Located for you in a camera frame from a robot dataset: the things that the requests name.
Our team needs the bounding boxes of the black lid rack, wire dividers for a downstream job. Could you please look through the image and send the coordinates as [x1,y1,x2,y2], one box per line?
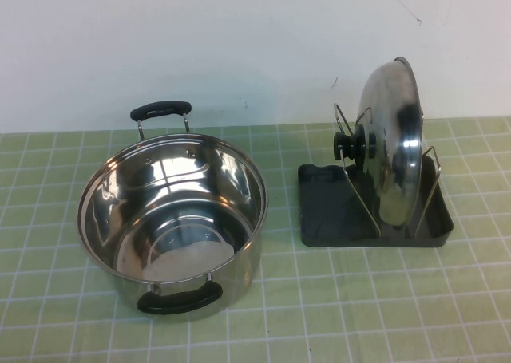
[297,102,455,249]

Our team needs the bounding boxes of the stainless steel pot, black handles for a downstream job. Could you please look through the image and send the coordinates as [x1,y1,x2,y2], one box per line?
[77,101,269,323]

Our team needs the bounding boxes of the steel pot lid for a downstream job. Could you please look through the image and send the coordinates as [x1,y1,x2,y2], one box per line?
[333,56,424,231]

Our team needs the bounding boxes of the green white-checked tablecloth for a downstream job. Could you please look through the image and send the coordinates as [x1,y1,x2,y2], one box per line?
[0,116,511,363]

